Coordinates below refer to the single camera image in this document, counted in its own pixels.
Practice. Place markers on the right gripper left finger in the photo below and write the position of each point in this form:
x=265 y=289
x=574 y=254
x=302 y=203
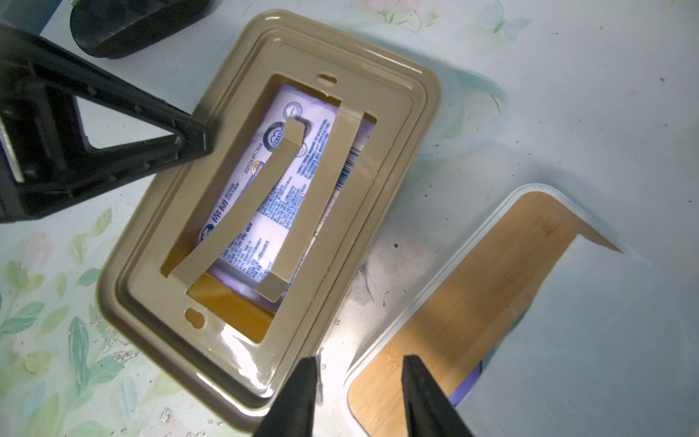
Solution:
x=292 y=414

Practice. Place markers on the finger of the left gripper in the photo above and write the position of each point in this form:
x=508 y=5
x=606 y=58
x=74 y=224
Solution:
x=70 y=131

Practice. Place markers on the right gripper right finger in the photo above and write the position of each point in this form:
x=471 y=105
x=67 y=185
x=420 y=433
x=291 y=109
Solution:
x=428 y=411

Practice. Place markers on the white box wooden lid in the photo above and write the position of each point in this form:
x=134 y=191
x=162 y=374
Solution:
x=458 y=313

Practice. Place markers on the beige tissue box lid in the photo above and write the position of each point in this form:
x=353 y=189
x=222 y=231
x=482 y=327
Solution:
x=156 y=288

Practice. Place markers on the purple tissue paper pack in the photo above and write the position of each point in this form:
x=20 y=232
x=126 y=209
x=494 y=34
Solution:
x=250 y=257

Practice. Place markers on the black glasses case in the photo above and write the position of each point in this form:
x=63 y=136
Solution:
x=115 y=29

